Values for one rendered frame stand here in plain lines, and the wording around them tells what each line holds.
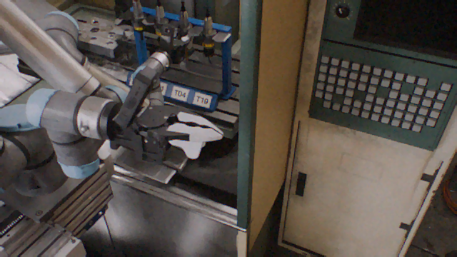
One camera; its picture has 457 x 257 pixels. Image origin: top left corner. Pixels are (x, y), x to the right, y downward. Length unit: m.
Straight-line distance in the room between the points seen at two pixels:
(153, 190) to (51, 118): 0.91
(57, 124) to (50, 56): 0.18
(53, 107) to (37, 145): 0.36
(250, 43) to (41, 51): 0.46
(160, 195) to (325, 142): 0.68
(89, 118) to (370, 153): 1.21
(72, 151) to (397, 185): 1.32
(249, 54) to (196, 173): 0.89
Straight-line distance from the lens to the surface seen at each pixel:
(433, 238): 2.75
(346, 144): 1.74
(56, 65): 0.95
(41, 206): 1.25
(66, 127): 0.82
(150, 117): 0.75
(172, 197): 1.65
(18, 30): 0.96
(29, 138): 1.16
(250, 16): 1.00
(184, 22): 1.77
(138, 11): 1.88
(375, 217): 2.00
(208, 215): 1.58
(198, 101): 1.86
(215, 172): 1.77
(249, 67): 1.07
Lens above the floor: 2.06
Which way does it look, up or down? 42 degrees down
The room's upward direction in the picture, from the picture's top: straight up
